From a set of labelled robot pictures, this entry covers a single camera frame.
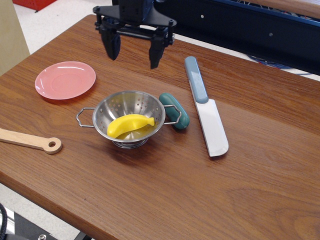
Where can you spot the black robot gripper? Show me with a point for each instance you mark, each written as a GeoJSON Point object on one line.
{"type": "Point", "coordinates": [137, 19]}

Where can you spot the yellow toy banana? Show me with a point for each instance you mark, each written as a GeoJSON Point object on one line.
{"type": "Point", "coordinates": [128, 123]}

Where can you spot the small steel colander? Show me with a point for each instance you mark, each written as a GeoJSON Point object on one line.
{"type": "Point", "coordinates": [120, 104]}

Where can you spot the green toy pickle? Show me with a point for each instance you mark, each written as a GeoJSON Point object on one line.
{"type": "Point", "coordinates": [174, 112]}

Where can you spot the pink plastic plate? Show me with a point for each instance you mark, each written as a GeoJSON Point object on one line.
{"type": "Point", "coordinates": [65, 80]}

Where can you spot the red crate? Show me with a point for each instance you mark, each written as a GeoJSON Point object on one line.
{"type": "Point", "coordinates": [34, 4]}

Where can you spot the beige cabinet side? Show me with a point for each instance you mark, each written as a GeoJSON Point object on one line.
{"type": "Point", "coordinates": [13, 45]}

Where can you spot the black metal base with screw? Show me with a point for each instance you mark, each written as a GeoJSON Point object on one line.
{"type": "Point", "coordinates": [19, 228]}

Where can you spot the blue handled white spatula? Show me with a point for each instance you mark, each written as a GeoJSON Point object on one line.
{"type": "Point", "coordinates": [209, 117]}

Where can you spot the wooden spoon handle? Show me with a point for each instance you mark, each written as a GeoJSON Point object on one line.
{"type": "Point", "coordinates": [50, 145]}

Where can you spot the dark blue metal frame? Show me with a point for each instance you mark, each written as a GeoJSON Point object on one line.
{"type": "Point", "coordinates": [245, 27]}

